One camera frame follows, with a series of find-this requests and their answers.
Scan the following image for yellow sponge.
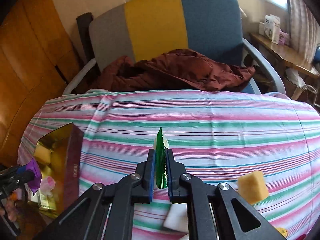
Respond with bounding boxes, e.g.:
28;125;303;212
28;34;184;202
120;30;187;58
276;227;289;238
237;171;269;205

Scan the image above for person's left hand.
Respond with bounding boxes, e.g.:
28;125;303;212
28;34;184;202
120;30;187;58
0;198;18;222

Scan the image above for gold tin box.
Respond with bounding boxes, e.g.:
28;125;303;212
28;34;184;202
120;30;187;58
36;123;84;218

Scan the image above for maroon cloth on chair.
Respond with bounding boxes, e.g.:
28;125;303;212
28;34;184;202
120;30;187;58
89;49;255;92

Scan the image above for striped bed sheet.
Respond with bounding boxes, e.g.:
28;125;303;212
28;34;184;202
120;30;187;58
18;90;319;239

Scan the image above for wooden side table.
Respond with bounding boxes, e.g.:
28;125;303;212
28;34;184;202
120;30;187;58
249;33;319;79

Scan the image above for yellow sponge right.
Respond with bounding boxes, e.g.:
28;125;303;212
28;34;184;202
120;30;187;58
237;171;269;205

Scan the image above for cream tea box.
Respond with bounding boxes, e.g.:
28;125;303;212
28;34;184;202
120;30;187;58
163;204;188;233

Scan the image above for pink patterned curtain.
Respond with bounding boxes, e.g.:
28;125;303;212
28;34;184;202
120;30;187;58
287;0;319;63

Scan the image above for yellow sponge front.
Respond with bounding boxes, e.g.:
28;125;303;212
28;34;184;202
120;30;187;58
276;227;289;238

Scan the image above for black rolled mat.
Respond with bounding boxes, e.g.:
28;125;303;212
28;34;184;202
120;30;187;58
76;12;94;62

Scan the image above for tricolour armchair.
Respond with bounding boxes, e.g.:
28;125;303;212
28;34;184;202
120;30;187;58
64;0;286;94

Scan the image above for purple plastic bag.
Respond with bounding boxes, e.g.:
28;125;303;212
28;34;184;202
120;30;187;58
26;158;42;194

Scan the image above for wooden wardrobe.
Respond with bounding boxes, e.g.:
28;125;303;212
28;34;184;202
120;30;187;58
1;0;81;166

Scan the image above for white boxes on table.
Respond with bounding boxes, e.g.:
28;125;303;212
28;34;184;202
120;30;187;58
259;15;290;46

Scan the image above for yellow sponge block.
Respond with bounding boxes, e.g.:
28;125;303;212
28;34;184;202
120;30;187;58
33;144;52;165

